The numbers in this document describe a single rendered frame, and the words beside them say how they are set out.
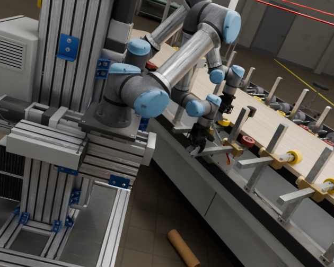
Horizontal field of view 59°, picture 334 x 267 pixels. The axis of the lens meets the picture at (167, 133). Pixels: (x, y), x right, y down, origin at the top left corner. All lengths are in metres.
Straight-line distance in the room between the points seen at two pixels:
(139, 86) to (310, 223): 1.26
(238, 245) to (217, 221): 0.23
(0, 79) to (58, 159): 0.46
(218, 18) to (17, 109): 0.85
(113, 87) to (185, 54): 0.29
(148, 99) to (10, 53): 0.63
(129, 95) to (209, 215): 1.50
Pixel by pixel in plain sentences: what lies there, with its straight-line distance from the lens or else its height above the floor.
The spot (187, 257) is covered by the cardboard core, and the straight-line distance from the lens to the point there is 2.13.
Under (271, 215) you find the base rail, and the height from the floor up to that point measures 0.70.
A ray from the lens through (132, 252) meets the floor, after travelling 2.10.
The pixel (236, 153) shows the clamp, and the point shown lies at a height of 0.84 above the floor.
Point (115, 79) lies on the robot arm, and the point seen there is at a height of 1.22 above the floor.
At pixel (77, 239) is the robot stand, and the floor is 0.21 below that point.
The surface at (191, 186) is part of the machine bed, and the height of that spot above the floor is 0.22.
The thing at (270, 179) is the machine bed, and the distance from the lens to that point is 1.94.
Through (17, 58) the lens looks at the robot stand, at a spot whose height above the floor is 1.14.
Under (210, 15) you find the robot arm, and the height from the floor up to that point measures 1.52.
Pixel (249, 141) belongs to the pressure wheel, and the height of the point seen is 0.91.
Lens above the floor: 1.59
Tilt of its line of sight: 26 degrees down
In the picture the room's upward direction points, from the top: 19 degrees clockwise
